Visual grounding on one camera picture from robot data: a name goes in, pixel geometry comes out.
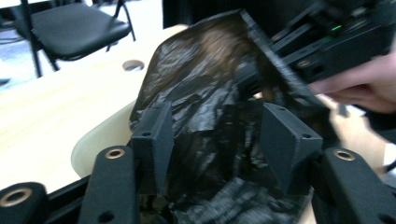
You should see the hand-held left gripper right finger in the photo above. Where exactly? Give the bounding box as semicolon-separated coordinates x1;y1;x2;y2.
260;102;324;196

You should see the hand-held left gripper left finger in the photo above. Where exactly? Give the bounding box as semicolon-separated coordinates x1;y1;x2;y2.
130;101;175;197

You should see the cream square trash bin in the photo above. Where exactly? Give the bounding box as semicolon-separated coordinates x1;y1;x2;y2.
70;99;138;179

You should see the black folding chair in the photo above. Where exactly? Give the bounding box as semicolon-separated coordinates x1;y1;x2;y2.
13;0;137;78

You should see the round grey table grommet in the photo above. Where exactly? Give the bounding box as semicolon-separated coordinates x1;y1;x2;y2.
121;59;146;73

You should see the black plastic trash bag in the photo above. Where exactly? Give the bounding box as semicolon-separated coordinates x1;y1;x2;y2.
129;8;340;224

